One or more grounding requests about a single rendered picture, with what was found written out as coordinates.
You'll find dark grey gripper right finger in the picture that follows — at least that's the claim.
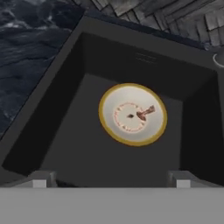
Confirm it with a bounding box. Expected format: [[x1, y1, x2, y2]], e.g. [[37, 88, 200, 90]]
[[167, 170, 221, 189]]

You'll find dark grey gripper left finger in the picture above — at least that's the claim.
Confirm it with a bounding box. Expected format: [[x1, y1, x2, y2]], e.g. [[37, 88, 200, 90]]
[[8, 170, 59, 189]]

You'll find black kitchen sink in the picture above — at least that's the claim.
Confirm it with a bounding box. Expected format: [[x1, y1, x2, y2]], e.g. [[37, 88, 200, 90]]
[[0, 15, 224, 189]]

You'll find brown mushroom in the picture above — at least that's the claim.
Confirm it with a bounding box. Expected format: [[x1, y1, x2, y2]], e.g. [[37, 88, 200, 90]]
[[136, 105, 156, 121]]

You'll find white bowl with yellow rim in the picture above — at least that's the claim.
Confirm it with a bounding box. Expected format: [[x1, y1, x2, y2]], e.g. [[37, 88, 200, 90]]
[[98, 82, 168, 147]]

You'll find silver sink faucet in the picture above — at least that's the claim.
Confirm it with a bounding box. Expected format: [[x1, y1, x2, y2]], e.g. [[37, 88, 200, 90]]
[[212, 52, 224, 68]]

